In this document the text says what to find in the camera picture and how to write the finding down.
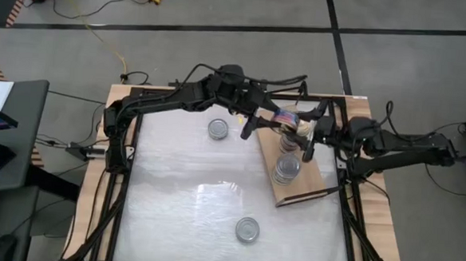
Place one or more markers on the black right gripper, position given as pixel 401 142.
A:
pixel 327 129

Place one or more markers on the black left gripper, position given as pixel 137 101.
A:
pixel 254 99

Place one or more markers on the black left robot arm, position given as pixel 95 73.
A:
pixel 159 96

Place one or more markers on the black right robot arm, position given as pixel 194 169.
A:
pixel 408 149

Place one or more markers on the yellow tag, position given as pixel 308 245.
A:
pixel 240 121

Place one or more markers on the black flat bar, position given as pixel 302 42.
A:
pixel 175 83

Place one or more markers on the white glossy table sheet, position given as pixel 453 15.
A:
pixel 171 243

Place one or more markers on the black adapter box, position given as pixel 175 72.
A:
pixel 81 151

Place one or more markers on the black desk foot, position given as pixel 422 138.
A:
pixel 54 183

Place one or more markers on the dark grey desk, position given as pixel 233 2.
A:
pixel 30 108

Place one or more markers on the grey low desk surface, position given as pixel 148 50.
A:
pixel 17 215

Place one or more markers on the black computer mouse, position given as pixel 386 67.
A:
pixel 2 250

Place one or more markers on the black metal table frame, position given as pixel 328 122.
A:
pixel 347 240

